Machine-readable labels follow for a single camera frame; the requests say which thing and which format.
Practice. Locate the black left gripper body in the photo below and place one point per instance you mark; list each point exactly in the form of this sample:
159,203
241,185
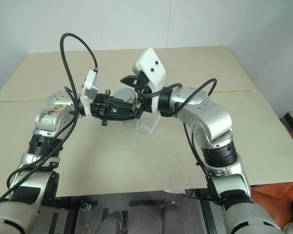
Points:
100,108

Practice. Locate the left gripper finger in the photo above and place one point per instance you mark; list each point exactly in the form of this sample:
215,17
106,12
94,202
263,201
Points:
127,114
119,103

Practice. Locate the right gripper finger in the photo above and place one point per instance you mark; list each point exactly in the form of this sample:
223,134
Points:
128,80
140,101

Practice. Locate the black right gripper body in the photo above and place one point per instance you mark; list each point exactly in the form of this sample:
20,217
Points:
143,83

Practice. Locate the grey jar lid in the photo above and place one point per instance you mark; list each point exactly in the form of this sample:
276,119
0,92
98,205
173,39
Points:
123,95

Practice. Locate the clear plastic jar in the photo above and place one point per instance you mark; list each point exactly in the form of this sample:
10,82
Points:
131,124

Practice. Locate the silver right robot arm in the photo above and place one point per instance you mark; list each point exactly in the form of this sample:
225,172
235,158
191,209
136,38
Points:
210,117

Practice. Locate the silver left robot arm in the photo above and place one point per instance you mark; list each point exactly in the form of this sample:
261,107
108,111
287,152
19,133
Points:
48,119

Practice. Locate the clear plastic box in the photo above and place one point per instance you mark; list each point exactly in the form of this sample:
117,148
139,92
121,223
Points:
149,123

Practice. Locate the crumpled white tape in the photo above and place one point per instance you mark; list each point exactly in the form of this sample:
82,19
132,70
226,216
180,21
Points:
173,190

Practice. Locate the small metal clamp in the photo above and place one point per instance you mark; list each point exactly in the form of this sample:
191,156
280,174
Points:
85,206

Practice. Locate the grey rounded robot leg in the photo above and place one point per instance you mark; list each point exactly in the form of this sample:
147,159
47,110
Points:
112,223
172,219

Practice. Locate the orange bag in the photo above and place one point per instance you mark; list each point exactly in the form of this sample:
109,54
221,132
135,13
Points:
268,195

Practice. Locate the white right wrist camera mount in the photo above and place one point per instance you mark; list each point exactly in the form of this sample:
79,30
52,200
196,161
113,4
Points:
151,63

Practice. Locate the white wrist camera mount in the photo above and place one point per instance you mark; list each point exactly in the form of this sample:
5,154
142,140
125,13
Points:
91,83
151,63

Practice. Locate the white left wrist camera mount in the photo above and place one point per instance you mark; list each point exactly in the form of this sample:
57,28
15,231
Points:
91,83

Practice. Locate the black table frame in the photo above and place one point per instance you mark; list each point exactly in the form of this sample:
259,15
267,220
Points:
146,202

